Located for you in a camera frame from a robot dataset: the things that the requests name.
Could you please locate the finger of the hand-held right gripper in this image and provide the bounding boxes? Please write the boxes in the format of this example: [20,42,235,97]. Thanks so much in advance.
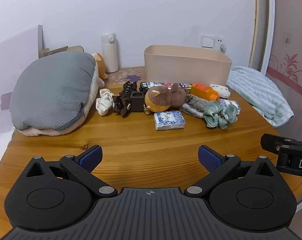
[260,133,302,153]

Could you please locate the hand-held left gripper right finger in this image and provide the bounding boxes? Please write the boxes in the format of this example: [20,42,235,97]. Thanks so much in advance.
[185,145,279,197]

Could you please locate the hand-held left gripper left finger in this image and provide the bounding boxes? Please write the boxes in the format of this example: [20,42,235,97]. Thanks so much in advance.
[23,145,118,198]

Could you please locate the green scrunchie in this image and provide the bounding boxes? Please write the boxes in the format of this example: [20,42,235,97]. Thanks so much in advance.
[203,101,238,129]

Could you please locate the grey furry band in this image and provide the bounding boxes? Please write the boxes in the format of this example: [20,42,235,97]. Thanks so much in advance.
[180,94,211,118]

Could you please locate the orange plastic bottle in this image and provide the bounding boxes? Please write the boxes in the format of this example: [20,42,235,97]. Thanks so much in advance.
[191,82,219,102]

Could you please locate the white cat plush toy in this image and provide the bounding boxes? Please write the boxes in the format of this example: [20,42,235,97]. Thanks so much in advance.
[209,84,232,98]

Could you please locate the brown bear plush toy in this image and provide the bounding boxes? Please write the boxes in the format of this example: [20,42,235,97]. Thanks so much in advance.
[144,83,189,114]

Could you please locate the beige plastic container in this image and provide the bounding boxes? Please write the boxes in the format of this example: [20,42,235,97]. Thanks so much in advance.
[143,45,233,87]

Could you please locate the blue striped cloth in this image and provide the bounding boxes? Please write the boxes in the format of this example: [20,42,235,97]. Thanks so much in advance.
[227,66,294,128]

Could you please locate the blue patterned tissue packet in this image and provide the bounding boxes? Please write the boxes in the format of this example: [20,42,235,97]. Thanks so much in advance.
[153,111,186,131]
[218,99,241,115]

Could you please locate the white scrunchie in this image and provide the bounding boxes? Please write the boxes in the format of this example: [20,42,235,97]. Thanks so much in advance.
[95,89,114,116]

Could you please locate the black cube holder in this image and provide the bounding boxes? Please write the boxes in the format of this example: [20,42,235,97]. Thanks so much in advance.
[130,91,144,112]

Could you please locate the grey plush cushion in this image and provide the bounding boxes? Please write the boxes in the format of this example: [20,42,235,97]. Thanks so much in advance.
[10,52,104,137]

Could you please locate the orange corgi plush toy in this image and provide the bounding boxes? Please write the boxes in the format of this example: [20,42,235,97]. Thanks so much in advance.
[92,52,109,81]

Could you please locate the colourful printed packet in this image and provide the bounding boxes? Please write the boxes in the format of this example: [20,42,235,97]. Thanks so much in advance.
[140,81,192,93]

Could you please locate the white thermos bottle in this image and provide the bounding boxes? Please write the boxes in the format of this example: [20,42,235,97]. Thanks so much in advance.
[101,33,119,73]

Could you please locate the white wall socket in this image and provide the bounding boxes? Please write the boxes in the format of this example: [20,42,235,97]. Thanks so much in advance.
[214,37,228,53]

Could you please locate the white wall switch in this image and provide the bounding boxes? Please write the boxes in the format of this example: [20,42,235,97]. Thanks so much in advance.
[201,35,215,48]

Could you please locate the white door frame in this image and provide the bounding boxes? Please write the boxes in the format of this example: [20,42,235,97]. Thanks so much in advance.
[248,0,276,74]

